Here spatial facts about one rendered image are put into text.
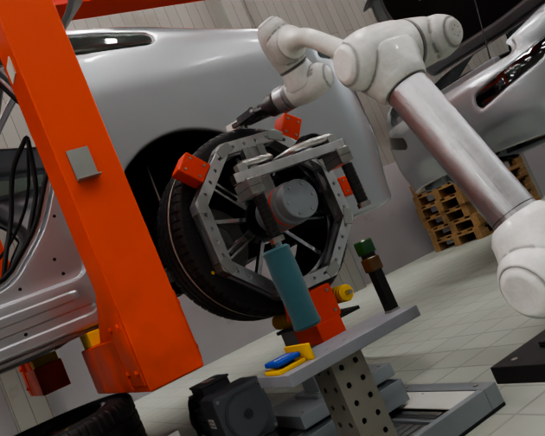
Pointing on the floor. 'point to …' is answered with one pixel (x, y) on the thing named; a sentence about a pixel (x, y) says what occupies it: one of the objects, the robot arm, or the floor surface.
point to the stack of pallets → (461, 210)
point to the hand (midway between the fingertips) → (234, 126)
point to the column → (355, 399)
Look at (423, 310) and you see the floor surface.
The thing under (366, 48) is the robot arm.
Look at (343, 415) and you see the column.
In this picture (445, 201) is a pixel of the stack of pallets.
